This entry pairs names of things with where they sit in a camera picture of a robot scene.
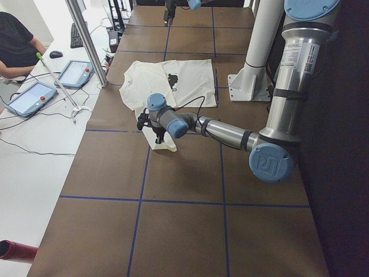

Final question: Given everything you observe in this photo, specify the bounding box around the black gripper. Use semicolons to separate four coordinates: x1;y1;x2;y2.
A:
163;0;176;23
152;127;165;144

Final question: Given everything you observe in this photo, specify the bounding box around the cream long sleeve shirt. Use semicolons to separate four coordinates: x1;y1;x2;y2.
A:
119;59;216;152

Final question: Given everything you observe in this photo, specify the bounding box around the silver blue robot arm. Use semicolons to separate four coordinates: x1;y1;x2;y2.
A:
137;1;340;183
163;0;212;27

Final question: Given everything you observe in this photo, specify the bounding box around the black keyboard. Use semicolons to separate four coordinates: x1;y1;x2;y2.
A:
70;23;83;48

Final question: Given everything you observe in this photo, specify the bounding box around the far blue teach pendant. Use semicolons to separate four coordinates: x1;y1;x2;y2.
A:
58;60;95;89

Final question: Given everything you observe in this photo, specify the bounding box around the blue teach pendant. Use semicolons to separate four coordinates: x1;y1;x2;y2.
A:
6;82;58;117
58;60;95;89

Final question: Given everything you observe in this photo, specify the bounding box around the black computer mouse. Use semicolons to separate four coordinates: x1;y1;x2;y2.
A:
49;51;63;59

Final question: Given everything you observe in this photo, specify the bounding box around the near blue teach pendant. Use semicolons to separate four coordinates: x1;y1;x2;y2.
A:
6;82;58;117

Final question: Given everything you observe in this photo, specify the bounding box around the seated person black shirt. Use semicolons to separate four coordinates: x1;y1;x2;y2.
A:
1;12;47;79

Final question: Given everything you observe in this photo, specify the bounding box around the red fire extinguisher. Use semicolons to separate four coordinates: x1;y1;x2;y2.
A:
1;240;38;264

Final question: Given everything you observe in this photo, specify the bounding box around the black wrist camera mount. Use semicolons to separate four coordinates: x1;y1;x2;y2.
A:
137;108;152;131

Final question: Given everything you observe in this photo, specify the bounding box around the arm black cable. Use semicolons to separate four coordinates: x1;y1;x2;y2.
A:
171;96;211;136

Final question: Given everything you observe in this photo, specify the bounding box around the aluminium frame post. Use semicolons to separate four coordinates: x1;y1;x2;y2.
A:
65;0;108;88

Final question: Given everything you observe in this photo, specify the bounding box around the metal rod green handle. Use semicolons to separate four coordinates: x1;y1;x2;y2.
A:
35;52;92;125

